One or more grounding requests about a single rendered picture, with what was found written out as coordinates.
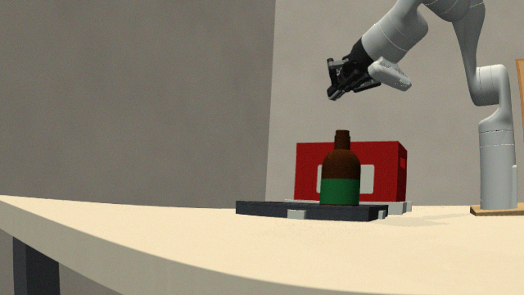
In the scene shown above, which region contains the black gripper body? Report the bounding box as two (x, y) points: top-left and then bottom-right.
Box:
(342, 36), (374, 82)

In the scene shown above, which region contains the red crate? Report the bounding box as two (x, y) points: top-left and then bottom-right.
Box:
(294, 141), (407, 202)

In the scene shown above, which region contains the brown bottle with green label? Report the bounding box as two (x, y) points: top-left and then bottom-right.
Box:
(319, 129), (361, 206)

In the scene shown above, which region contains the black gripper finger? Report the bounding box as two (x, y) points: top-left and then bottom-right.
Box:
(327, 58), (360, 100)
(333, 74), (382, 101)

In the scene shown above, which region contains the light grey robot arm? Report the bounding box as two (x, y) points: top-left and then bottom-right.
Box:
(361, 0), (517, 210)

